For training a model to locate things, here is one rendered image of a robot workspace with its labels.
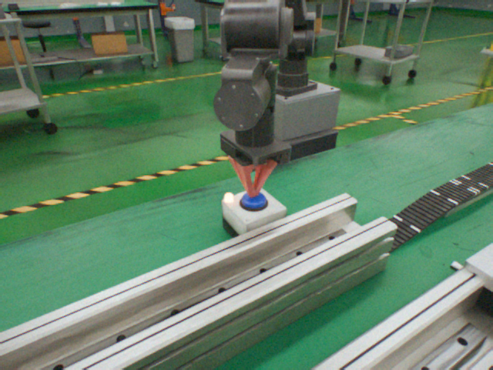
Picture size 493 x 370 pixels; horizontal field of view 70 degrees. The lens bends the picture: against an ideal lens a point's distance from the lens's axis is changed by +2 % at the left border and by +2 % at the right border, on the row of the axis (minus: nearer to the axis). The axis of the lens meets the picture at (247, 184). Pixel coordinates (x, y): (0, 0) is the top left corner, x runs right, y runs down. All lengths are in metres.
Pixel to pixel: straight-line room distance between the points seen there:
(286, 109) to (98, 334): 0.67
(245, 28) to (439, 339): 0.41
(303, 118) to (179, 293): 0.63
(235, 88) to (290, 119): 0.54
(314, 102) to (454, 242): 0.49
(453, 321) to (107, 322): 0.38
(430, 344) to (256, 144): 0.31
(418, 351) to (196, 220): 0.39
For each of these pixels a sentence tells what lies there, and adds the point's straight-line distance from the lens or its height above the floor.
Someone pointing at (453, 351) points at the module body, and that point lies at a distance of 0.45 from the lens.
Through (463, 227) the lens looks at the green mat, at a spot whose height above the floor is 0.78.
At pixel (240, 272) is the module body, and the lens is 0.48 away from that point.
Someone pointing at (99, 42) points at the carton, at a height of 0.37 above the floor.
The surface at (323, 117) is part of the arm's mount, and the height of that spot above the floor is 0.82.
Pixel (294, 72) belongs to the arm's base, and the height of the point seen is 0.94.
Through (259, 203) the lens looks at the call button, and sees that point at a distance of 0.55.
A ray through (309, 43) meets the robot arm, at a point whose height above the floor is 1.01.
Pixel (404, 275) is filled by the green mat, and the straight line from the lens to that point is 0.58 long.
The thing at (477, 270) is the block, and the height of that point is 0.87.
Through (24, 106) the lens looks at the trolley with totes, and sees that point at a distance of 3.22.
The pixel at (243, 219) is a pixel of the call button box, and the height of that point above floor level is 0.84.
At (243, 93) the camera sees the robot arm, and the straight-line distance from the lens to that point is 0.39.
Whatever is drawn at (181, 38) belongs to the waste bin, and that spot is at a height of 0.33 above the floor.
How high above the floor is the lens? 1.17
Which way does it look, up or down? 32 degrees down
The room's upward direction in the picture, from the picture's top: straight up
